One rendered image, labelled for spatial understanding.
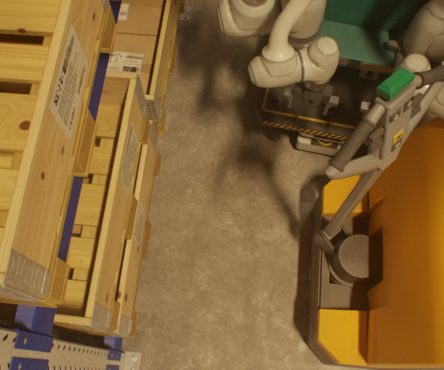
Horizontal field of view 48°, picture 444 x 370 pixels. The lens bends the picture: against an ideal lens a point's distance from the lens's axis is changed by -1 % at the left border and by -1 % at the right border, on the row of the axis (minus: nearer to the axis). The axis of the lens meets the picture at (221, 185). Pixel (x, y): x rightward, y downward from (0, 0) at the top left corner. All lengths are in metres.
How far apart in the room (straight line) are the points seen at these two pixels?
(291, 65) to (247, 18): 0.27
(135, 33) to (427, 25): 1.23
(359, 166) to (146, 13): 1.47
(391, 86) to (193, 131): 1.64
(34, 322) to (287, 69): 1.02
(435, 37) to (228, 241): 1.26
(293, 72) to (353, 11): 0.53
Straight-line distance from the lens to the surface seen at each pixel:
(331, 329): 2.08
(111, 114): 1.87
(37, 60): 1.34
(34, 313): 1.27
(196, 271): 2.41
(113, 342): 2.13
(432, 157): 1.80
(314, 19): 1.92
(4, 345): 1.15
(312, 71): 1.66
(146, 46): 2.35
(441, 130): 1.82
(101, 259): 1.48
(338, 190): 2.21
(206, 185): 2.53
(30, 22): 1.42
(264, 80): 1.63
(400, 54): 2.09
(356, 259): 2.03
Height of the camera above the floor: 2.36
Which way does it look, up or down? 69 degrees down
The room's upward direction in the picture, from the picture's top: 1 degrees counter-clockwise
